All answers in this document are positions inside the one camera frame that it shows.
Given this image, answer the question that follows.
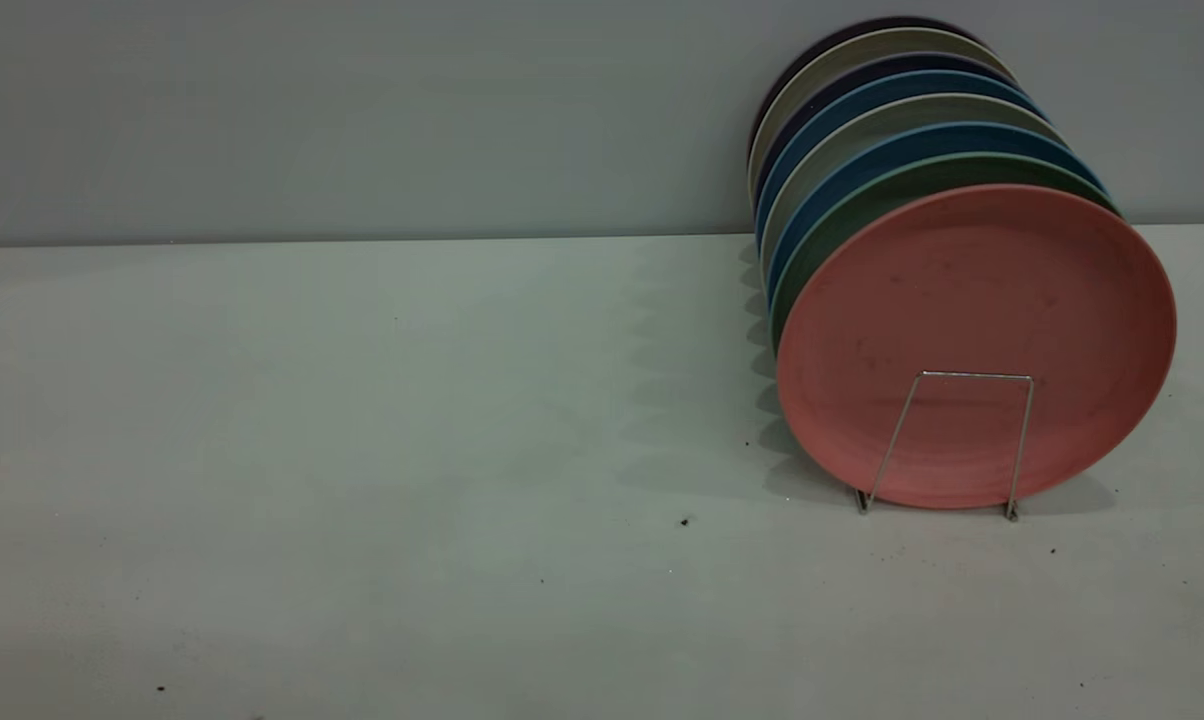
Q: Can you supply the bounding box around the pink round plate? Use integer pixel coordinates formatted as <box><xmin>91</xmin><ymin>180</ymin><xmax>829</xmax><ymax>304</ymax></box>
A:
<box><xmin>776</xmin><ymin>184</ymin><xmax>1178</xmax><ymax>511</ymax></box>

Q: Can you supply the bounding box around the green round plate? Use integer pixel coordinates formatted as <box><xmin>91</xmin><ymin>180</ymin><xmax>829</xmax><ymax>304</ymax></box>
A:
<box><xmin>770</xmin><ymin>152</ymin><xmax>1123</xmax><ymax>353</ymax></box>

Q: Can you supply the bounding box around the blue round plate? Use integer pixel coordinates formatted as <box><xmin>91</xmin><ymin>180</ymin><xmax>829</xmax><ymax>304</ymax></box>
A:
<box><xmin>754</xmin><ymin>69</ymin><xmax>1049</xmax><ymax>247</ymax></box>
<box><xmin>765</xmin><ymin>122</ymin><xmax>1109</xmax><ymax>303</ymax></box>

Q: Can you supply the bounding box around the beige round plate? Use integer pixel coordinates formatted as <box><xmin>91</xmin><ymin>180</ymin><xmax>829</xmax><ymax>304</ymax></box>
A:
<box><xmin>759</xmin><ymin>93</ymin><xmax>1069</xmax><ymax>279</ymax></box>
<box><xmin>747</xmin><ymin>27</ymin><xmax>1014</xmax><ymax>204</ymax></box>

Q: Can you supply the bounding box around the dark purple round plate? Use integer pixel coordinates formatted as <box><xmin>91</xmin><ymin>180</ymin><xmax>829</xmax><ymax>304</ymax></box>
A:
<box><xmin>752</xmin><ymin>52</ymin><xmax>1019</xmax><ymax>206</ymax></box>

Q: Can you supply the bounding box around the dark brown round plate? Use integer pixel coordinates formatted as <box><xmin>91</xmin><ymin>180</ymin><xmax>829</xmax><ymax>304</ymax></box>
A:
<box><xmin>749</xmin><ymin>16</ymin><xmax>984</xmax><ymax>151</ymax></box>

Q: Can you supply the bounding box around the silver wire plate rack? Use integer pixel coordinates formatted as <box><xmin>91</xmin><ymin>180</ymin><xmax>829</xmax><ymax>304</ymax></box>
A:
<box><xmin>855</xmin><ymin>370</ymin><xmax>1035</xmax><ymax>523</ymax></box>

